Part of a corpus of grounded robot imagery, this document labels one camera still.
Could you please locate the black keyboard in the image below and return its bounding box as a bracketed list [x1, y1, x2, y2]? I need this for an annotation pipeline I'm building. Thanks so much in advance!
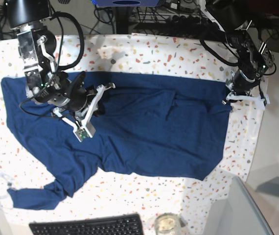
[29, 213, 144, 235]

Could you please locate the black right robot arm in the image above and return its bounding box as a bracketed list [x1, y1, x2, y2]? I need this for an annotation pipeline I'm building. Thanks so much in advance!
[4, 0, 102, 120]

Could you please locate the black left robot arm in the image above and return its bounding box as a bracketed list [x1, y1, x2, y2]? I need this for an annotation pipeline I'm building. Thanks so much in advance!
[199, 0, 277, 104]

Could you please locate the blue box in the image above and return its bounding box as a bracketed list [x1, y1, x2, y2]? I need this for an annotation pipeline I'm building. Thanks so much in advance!
[92, 0, 166, 7]

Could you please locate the white terrazzo tablecloth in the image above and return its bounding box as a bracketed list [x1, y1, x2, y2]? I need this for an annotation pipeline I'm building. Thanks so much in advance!
[0, 34, 263, 235]

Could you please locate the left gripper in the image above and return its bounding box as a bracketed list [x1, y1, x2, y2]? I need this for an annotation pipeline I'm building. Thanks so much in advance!
[225, 70, 260, 95]

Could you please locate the dark blue t-shirt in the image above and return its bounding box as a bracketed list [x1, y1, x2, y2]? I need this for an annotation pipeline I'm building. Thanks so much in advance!
[1, 72, 232, 210]

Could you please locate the black power strip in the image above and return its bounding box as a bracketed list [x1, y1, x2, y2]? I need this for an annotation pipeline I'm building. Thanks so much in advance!
[170, 15, 213, 25]

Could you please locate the glass jar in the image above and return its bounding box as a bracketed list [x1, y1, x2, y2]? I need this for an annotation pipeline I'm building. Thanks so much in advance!
[154, 213, 182, 235]

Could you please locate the grey monitor back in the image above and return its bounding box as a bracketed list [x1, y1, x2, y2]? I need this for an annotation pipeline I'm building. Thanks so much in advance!
[204, 176, 273, 235]

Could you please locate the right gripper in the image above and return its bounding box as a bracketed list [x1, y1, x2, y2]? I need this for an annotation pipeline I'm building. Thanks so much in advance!
[25, 72, 105, 117]

